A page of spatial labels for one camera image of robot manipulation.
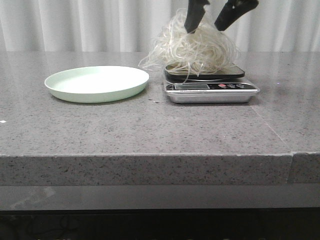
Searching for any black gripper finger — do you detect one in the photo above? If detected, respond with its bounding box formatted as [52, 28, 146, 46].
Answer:
[214, 0, 259, 31]
[184, 0, 210, 34]

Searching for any white vermicelli noodle bundle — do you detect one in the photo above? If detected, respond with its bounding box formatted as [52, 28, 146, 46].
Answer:
[139, 8, 239, 77]

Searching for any digital kitchen scale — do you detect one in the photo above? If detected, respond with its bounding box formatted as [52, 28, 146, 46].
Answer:
[164, 65, 260, 104]

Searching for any pale green round plate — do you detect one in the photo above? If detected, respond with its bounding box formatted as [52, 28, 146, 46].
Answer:
[44, 65, 150, 104]

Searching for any white pleated curtain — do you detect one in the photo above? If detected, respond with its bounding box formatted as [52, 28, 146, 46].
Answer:
[0, 0, 320, 52]

